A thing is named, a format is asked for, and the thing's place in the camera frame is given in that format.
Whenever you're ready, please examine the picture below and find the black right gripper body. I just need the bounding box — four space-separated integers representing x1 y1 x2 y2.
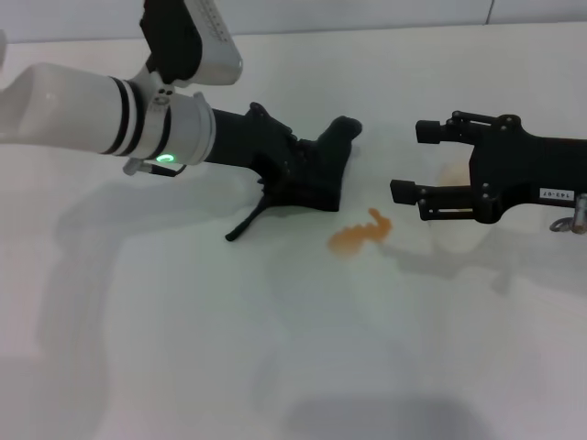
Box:
471 114 587 226

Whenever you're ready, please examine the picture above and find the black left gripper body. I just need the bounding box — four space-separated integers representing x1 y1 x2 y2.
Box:
205 103 295 185

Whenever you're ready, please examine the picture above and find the dark rag with strap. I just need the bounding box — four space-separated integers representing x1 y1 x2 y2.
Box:
224 115 364 244

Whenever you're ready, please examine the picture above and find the orange-brown liquid stain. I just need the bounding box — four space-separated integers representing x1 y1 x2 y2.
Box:
327 207 393 264

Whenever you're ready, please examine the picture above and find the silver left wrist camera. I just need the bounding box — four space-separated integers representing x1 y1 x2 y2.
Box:
138 0 244 89

